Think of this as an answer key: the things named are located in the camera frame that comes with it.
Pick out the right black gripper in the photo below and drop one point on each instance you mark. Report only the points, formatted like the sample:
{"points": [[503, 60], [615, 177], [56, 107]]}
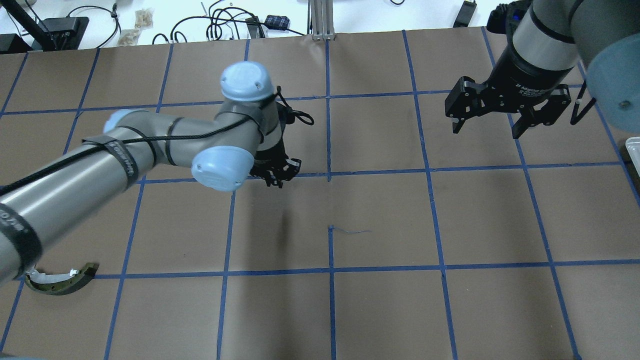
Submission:
{"points": [[520, 79]]}

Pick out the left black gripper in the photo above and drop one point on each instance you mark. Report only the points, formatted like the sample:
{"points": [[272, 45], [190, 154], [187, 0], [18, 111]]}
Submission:
{"points": [[271, 159]]}

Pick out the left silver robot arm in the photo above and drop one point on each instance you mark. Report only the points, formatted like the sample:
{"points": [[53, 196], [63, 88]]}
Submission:
{"points": [[244, 139]]}

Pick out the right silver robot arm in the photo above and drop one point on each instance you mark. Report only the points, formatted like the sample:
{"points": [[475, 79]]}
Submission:
{"points": [[557, 53]]}

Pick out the silver ribbed metal tray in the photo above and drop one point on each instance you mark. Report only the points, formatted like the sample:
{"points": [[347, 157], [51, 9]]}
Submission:
{"points": [[632, 145]]}

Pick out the black power adapter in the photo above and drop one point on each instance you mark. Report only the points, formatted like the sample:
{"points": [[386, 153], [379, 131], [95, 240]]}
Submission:
{"points": [[465, 14]]}

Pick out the bag of small parts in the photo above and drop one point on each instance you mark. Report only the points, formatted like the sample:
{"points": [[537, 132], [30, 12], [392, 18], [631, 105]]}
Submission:
{"points": [[144, 18]]}

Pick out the olive brake shoe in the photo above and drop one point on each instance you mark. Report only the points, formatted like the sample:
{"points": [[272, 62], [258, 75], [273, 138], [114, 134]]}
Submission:
{"points": [[61, 284]]}

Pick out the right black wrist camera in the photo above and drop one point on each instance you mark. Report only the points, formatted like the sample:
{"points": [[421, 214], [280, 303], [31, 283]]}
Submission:
{"points": [[507, 16]]}

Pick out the aluminium frame post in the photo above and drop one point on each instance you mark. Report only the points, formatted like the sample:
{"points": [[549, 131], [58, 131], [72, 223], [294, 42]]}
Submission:
{"points": [[321, 20]]}

